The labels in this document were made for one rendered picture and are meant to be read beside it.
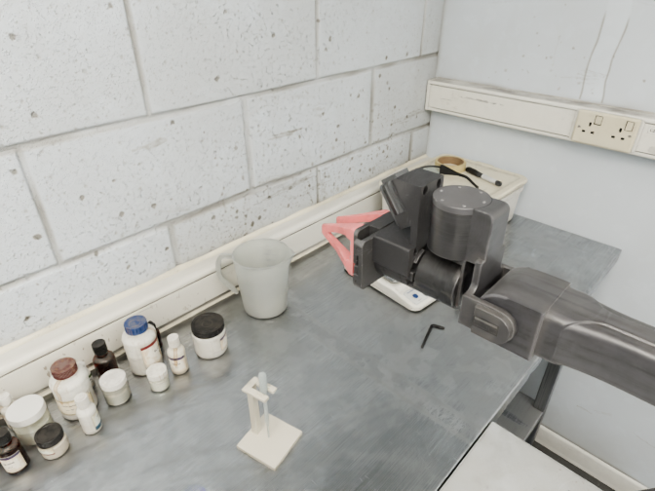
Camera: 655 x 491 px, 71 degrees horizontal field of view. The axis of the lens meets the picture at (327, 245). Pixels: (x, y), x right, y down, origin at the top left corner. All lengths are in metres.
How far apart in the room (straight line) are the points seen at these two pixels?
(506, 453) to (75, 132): 0.91
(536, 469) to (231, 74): 0.93
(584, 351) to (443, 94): 1.22
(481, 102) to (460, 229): 1.09
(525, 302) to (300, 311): 0.71
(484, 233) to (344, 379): 0.56
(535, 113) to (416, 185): 1.02
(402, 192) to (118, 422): 0.68
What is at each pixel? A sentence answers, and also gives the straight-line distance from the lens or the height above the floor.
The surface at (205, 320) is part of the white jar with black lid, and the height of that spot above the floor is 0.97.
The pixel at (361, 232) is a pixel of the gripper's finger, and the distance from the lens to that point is 0.53.
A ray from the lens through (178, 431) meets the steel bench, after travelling 0.90.
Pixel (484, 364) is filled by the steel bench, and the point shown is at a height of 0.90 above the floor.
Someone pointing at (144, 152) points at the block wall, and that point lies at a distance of 0.97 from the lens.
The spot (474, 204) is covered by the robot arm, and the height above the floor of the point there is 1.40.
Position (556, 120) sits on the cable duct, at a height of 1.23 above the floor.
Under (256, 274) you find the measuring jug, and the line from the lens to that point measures 0.99.
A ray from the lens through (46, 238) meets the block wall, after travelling 0.95.
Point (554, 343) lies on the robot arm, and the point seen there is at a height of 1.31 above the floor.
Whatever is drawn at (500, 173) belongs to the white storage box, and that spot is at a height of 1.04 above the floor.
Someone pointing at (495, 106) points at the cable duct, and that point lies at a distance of 1.51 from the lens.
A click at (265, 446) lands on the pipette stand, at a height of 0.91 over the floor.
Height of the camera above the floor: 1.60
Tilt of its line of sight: 32 degrees down
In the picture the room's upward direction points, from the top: straight up
